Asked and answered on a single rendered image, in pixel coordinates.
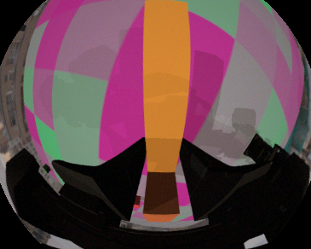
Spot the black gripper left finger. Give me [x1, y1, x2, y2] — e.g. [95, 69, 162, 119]
[51, 137, 146, 222]

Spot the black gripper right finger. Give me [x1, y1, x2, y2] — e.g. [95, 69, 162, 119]
[179, 138, 273, 222]

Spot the small green cube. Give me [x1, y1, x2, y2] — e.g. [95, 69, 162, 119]
[43, 163, 51, 173]

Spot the orange long bar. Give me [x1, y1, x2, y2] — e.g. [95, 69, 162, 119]
[142, 0, 192, 222]

